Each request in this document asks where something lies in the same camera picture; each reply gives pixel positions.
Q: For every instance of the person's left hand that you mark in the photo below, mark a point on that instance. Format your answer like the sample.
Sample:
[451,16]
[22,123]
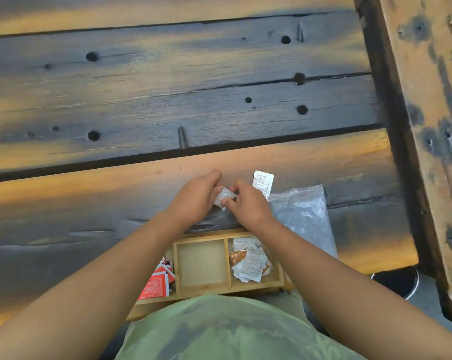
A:
[194,202]

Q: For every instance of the person's right hand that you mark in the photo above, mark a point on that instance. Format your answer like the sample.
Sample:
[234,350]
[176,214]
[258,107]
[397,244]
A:
[252,209]

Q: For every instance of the white sachet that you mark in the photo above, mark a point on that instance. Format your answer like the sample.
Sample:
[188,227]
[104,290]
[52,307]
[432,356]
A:
[225,195]
[263,183]

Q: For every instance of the pile of white sachets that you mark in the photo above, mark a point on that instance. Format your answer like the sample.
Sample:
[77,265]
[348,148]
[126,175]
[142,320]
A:
[250,264]

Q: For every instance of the wooden three-compartment tray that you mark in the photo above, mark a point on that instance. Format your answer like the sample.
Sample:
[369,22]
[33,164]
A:
[201,264]

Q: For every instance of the pile of red sachets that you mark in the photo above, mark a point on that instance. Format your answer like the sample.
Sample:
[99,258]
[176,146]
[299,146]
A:
[154,286]

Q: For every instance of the person's left forearm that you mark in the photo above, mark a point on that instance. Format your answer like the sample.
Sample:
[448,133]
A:
[79,288]

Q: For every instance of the person's right forearm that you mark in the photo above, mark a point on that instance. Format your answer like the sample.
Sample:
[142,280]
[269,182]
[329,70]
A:
[361,296]

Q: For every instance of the person's light green shirt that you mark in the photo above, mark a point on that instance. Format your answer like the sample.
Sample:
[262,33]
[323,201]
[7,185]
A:
[229,329]

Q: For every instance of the black lined metal bin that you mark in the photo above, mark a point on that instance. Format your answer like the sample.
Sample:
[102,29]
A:
[396,281]

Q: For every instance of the long rustic wooden bench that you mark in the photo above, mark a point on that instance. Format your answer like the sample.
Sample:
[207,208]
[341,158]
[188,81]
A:
[424,108]

